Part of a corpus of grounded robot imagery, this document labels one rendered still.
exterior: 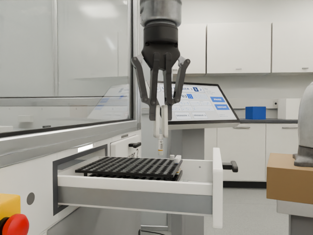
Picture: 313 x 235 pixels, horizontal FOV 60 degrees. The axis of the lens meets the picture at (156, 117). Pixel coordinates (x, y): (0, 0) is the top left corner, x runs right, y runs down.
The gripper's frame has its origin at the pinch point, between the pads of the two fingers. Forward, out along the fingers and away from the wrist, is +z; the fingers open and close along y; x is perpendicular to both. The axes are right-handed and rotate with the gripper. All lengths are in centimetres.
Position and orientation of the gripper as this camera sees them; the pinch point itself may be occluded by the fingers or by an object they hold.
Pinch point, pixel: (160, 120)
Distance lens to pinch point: 59.1
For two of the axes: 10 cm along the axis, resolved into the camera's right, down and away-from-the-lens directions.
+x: 2.1, 0.3, -9.8
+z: 0.0, 10.0, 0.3
